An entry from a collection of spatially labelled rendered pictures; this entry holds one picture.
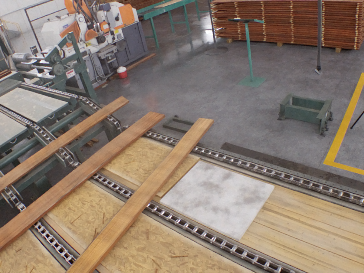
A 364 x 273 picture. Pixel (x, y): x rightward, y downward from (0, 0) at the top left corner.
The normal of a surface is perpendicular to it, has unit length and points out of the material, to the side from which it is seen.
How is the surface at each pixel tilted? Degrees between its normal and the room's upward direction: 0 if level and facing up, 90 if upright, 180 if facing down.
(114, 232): 0
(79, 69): 90
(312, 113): 90
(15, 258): 0
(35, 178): 90
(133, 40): 90
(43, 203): 0
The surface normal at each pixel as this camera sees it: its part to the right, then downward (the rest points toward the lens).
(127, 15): 0.78, 0.23
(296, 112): -0.60, 0.55
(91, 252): -0.18, -0.81
